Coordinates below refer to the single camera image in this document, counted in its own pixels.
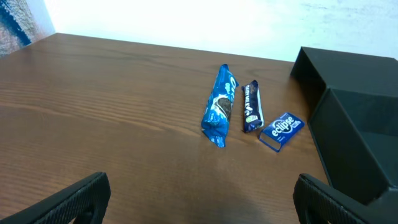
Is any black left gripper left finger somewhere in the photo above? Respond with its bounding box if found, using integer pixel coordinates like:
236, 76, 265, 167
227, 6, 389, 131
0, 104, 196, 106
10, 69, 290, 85
1, 172, 111, 224

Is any blue Oreo cookie pack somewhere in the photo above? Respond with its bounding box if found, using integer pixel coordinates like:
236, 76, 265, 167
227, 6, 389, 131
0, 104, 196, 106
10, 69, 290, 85
201, 64, 239, 147

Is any black open gift box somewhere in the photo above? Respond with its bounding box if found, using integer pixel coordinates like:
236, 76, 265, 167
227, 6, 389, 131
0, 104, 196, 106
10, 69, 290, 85
290, 47, 397, 204

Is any blue Eclipse mint tin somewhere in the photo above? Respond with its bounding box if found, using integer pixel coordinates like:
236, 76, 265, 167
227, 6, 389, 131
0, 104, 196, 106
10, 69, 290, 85
259, 112, 305, 152

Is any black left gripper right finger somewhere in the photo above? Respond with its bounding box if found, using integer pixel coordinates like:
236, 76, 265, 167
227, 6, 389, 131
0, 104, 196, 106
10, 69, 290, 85
293, 174, 397, 223

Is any dark purple chocolate bar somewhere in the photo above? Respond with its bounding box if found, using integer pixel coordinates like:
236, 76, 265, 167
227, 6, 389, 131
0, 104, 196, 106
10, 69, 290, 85
242, 80, 264, 133

